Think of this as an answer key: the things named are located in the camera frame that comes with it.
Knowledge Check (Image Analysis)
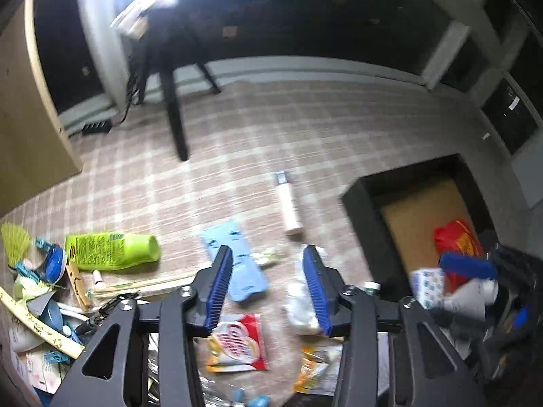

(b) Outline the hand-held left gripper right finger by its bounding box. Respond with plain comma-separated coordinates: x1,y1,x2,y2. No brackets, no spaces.
302,245,488,407

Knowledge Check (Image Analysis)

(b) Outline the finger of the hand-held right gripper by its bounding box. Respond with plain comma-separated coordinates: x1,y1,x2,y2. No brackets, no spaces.
433,309,490,336
439,252,498,281

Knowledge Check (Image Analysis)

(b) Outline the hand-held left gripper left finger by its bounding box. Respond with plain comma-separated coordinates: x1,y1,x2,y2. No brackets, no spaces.
50,245,235,407

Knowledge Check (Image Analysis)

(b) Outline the white plastic bottle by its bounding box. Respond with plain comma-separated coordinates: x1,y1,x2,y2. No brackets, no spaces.
441,280,499,321

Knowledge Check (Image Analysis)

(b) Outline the black storage box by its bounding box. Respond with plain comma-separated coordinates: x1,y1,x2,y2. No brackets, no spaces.
341,153,510,302

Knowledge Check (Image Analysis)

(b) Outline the blue white round container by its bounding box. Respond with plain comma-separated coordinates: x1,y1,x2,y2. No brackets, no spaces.
36,246,69,285

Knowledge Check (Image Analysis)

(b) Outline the clear plastic bag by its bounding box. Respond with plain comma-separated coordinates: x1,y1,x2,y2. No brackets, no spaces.
284,280,327,335

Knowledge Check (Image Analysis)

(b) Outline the light blue flat pack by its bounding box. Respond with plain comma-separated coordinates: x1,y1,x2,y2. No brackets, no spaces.
200,219,269,303

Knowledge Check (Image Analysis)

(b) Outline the small printed tissue pack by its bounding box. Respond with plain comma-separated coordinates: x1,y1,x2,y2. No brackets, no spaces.
409,268,446,310

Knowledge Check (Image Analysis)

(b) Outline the red white creamer packet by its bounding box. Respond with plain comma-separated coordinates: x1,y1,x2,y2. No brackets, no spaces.
206,314,268,373

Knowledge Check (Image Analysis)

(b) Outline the small clear wrapper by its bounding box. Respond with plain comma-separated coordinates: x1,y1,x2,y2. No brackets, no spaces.
255,248,293,269

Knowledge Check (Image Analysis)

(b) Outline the yellow snack packet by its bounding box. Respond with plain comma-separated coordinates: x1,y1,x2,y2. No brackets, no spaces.
294,345,343,395

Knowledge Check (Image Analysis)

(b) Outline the pale wooden stick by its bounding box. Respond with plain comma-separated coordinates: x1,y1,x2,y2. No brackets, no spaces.
91,273,196,298

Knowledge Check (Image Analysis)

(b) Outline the cream tube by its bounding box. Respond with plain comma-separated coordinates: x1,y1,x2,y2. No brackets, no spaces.
275,171,303,235

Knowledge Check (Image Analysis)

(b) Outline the lime green lotion bottle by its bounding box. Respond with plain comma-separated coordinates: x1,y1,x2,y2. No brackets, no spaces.
64,231,161,271

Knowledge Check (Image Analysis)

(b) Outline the wooden clothes peg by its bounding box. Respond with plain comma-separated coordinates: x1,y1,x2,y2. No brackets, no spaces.
65,259,93,311

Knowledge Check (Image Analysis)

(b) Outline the plaid beige carpet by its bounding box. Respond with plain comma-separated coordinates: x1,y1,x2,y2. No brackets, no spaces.
0,80,522,407

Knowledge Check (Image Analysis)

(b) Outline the blue bowl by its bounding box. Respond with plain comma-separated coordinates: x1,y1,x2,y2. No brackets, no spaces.
40,299,64,327

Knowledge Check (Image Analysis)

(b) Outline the yellow printed strip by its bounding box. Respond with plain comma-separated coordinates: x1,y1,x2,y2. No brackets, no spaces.
0,286,86,359

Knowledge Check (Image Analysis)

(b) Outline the black tripod stand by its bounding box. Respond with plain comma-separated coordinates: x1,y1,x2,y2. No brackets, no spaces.
127,8,221,162

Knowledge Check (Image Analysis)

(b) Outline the pink white pack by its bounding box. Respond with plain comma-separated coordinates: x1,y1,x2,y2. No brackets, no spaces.
17,348,71,393

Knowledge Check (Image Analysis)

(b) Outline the yellow shuttlecock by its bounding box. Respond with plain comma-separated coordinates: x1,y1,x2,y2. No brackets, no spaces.
0,222,32,264

